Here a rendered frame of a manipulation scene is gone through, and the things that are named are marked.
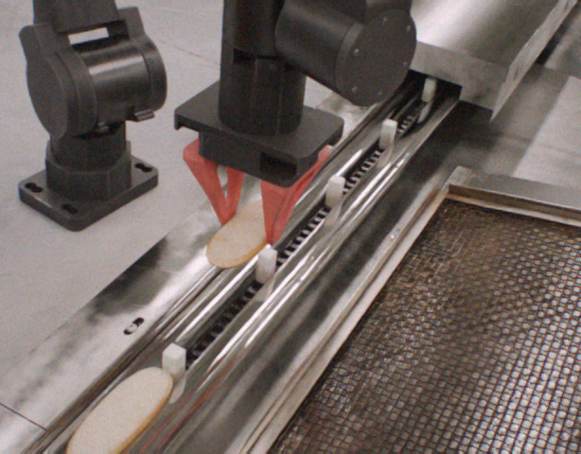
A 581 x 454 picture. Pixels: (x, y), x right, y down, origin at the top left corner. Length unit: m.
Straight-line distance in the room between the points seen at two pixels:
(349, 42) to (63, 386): 0.31
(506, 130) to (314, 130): 0.54
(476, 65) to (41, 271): 0.55
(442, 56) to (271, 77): 0.51
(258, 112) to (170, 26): 0.69
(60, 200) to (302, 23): 0.41
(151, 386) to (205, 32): 0.70
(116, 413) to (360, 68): 0.29
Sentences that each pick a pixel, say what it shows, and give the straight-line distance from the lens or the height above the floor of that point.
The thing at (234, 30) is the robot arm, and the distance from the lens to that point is 0.50.
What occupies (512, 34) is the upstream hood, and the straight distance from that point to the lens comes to 1.07.
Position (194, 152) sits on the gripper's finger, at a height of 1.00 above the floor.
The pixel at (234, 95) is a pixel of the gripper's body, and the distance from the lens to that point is 0.52.
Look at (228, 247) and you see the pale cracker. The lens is 0.57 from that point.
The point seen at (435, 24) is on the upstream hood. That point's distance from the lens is 1.05.
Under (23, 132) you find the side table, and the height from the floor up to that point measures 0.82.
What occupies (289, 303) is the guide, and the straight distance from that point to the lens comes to 0.65.
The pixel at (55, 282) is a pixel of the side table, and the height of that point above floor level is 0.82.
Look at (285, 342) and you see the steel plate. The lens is 0.67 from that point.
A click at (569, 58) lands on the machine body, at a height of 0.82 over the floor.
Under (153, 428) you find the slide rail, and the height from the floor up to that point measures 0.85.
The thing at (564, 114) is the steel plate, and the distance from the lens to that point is 1.13.
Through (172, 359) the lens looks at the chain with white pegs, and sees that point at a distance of 0.59.
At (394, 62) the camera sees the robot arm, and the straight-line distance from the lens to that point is 0.46.
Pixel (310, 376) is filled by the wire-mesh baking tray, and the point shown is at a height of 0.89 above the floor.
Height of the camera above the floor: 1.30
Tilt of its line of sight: 37 degrees down
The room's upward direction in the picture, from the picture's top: 8 degrees clockwise
